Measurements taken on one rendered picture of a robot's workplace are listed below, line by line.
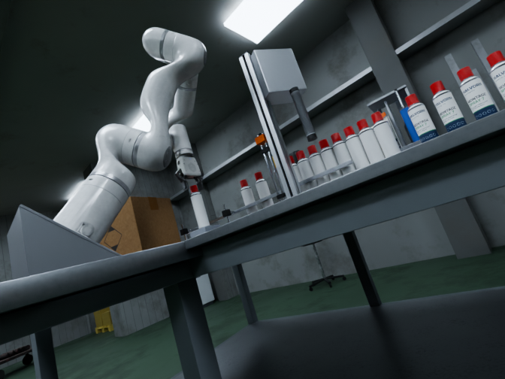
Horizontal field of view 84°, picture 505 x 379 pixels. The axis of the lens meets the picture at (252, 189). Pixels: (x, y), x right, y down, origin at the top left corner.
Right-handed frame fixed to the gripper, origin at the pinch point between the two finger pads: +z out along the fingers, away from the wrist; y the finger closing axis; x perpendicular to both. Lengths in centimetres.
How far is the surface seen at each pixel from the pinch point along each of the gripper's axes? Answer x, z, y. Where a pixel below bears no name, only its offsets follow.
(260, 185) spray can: -27.6, 9.6, 12.0
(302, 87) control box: -62, -17, 9
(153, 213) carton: 11.7, 7.0, -15.7
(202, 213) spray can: -2.4, 13.3, -1.5
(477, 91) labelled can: -107, 12, 12
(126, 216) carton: 13.9, 6.9, -27.1
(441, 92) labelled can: -100, 8, 13
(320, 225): -72, 35, -46
